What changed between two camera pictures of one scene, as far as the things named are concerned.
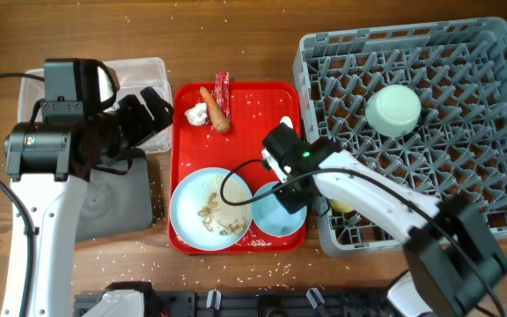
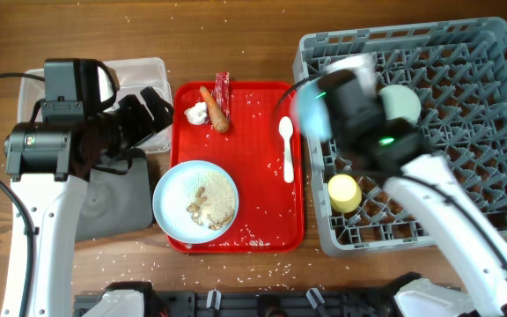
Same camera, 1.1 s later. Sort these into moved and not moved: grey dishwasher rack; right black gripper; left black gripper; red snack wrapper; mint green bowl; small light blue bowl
Moved: right black gripper; small light blue bowl
Not moved: left black gripper; mint green bowl; red snack wrapper; grey dishwasher rack
